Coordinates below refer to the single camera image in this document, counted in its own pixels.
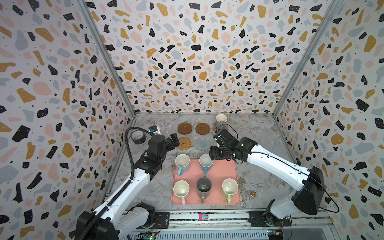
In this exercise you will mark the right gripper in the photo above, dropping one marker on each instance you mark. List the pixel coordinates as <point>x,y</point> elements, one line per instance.
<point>220,148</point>

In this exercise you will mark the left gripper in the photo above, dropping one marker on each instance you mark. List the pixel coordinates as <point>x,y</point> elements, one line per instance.
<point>175,139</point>

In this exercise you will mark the woven rattan coaster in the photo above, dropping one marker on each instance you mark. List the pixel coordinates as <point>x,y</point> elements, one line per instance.
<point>185,143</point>

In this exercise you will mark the brown wooden coaster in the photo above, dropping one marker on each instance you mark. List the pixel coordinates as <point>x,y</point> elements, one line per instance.
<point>202,129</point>
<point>185,128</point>

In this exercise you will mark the light blue mug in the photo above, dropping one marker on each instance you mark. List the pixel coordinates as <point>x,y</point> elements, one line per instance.
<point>205,163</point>

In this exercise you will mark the white mug grey handle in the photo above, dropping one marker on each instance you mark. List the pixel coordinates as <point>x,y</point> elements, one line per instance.
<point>221,121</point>

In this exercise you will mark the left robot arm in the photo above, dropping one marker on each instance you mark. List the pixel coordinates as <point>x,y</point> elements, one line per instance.
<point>120,198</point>

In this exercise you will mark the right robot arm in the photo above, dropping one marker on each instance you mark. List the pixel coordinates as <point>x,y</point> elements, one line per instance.
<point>308,184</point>

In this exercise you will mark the light blue round coaster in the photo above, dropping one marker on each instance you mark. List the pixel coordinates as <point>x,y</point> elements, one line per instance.
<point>203,144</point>

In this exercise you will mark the pink silicone tray mat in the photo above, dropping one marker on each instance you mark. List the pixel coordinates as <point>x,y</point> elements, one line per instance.
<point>220,171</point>

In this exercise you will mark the black tape roll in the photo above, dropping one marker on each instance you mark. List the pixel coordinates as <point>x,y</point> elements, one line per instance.
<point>138,137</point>

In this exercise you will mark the dark grey mug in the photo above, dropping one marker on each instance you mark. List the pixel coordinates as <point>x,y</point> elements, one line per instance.
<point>204,186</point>

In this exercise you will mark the small brass bell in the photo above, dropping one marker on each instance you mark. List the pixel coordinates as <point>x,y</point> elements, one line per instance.
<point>253,194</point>

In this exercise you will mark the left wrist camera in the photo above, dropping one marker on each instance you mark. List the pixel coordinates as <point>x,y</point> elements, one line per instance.
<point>155,130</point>

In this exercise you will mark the white mug blue handle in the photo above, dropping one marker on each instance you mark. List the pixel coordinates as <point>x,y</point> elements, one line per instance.
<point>182,162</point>

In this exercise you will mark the white mug green handle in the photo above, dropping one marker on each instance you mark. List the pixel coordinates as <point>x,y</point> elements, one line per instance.
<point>229,189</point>

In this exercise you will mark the white mug pink handle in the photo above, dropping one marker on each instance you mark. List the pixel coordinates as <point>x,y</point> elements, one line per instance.
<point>181,189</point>

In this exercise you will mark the aluminium front rail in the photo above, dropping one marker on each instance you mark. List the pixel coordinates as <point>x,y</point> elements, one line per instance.
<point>229,224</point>

